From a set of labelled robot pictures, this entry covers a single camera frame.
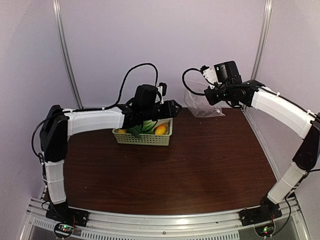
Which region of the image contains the green plastic basket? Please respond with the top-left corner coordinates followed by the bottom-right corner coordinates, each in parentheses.
top-left (112, 118), bottom-right (173, 146)

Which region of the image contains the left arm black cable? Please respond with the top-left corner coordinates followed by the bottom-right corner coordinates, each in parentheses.
top-left (31, 62), bottom-right (159, 156)

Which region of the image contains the front aluminium rail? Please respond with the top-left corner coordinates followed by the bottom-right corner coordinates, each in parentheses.
top-left (17, 197), bottom-right (312, 240)

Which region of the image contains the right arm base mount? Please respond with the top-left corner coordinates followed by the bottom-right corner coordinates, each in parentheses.
top-left (239, 206), bottom-right (283, 227)

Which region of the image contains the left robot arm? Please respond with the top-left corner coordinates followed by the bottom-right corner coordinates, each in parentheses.
top-left (38, 100), bottom-right (182, 222)

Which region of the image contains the toy bok choy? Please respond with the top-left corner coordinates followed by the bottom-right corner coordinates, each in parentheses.
top-left (126, 120), bottom-right (158, 139)

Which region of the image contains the circuit board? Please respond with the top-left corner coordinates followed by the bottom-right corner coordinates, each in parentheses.
top-left (254, 222), bottom-right (276, 238)
top-left (53, 222), bottom-right (75, 239)

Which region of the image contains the toy orange mango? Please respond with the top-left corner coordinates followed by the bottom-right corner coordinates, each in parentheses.
top-left (154, 123), bottom-right (167, 135)

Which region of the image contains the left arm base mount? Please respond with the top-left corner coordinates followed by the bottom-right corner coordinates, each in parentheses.
top-left (45, 206), bottom-right (89, 227)

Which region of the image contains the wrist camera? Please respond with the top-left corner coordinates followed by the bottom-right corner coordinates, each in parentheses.
top-left (200, 65), bottom-right (218, 89)
top-left (157, 82), bottom-right (167, 104)

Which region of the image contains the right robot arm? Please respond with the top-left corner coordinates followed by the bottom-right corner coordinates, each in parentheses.
top-left (204, 80), bottom-right (320, 221)

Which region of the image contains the toy yellow lemon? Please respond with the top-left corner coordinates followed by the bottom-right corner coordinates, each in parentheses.
top-left (117, 129), bottom-right (127, 134)

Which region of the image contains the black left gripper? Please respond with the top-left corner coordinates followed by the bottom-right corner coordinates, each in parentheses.
top-left (142, 99), bottom-right (182, 121)

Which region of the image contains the left circuit board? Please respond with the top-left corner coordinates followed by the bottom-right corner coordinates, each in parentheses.
top-left (53, 222), bottom-right (75, 239)

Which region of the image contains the aluminium frame post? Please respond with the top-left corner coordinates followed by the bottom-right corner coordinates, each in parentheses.
top-left (250, 0), bottom-right (273, 79)
top-left (52, 0), bottom-right (84, 109)

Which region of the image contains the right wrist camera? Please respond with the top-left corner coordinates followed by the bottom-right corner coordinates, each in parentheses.
top-left (200, 65), bottom-right (218, 89)

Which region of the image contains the right circuit board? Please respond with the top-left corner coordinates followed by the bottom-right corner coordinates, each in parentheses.
top-left (254, 222), bottom-right (276, 238)

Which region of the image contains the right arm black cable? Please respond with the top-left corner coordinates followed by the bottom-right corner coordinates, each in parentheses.
top-left (181, 67), bottom-right (208, 97)

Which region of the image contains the right aluminium frame post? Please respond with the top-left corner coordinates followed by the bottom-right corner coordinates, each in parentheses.
top-left (250, 0), bottom-right (273, 79)

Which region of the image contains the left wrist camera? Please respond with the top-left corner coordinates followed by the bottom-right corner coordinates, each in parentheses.
top-left (157, 82), bottom-right (167, 104)

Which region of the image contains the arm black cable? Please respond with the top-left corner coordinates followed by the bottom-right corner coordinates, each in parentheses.
top-left (181, 67), bottom-right (208, 97)
top-left (31, 62), bottom-right (159, 156)

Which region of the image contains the clear zip top bag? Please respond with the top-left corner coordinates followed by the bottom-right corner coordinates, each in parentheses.
top-left (184, 80), bottom-right (225, 118)

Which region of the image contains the left aluminium frame post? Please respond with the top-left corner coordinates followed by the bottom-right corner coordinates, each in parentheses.
top-left (52, 0), bottom-right (84, 109)

